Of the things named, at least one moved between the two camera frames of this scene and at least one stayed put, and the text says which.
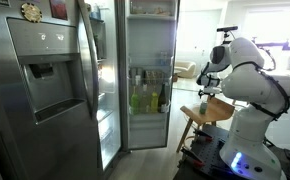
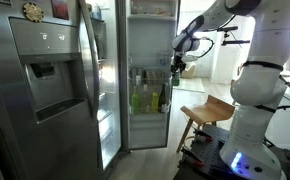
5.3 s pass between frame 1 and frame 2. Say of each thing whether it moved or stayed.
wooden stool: stayed
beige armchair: stayed
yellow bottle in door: stayed
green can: moved
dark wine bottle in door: stayed
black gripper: moved
